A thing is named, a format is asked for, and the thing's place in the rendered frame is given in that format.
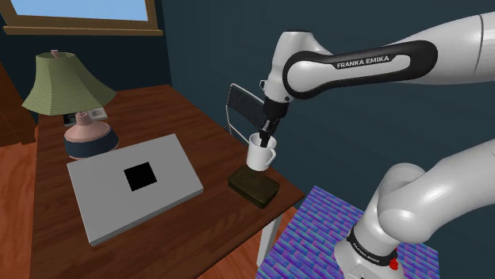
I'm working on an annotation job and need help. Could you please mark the small grey flat device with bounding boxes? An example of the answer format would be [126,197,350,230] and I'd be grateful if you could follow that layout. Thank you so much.
[63,108,109,128]

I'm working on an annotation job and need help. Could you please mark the brown wooden desk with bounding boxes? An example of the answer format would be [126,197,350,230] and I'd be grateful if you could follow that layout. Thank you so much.
[29,84,306,279]

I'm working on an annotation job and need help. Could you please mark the white mug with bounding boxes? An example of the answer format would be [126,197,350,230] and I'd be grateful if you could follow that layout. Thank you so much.
[246,132,278,173]

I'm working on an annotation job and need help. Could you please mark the closed grey laptop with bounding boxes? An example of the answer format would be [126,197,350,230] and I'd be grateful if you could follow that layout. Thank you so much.
[66,133,205,247]

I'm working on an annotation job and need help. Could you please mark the purple patterned robot stand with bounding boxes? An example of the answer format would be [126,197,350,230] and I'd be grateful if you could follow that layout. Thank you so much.
[255,185,440,279]

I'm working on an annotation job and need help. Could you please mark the green shade table lamp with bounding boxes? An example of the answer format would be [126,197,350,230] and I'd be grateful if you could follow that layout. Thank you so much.
[21,49,120,161]

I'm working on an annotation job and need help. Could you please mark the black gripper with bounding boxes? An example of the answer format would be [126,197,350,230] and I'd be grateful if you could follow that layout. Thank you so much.
[259,97,290,148]

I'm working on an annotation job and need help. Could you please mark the dark brown flat box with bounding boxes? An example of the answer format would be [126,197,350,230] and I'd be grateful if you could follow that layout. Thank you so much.
[227,165,282,209]

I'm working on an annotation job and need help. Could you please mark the wooden framed window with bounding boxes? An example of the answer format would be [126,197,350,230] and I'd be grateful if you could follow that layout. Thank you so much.
[0,0,164,37]

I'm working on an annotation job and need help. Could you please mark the brown wooden furniture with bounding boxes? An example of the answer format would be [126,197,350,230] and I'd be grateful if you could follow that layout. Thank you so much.
[0,63,39,147]

